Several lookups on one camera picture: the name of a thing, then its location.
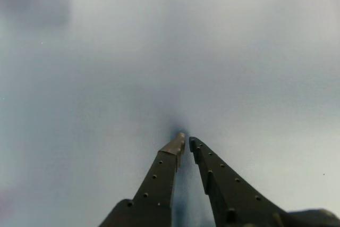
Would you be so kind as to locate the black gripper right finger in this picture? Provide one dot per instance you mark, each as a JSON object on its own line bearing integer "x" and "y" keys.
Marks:
{"x": 233, "y": 200}

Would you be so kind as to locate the gripper black left finger taped tip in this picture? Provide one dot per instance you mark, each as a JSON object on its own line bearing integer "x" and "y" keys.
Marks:
{"x": 159, "y": 184}

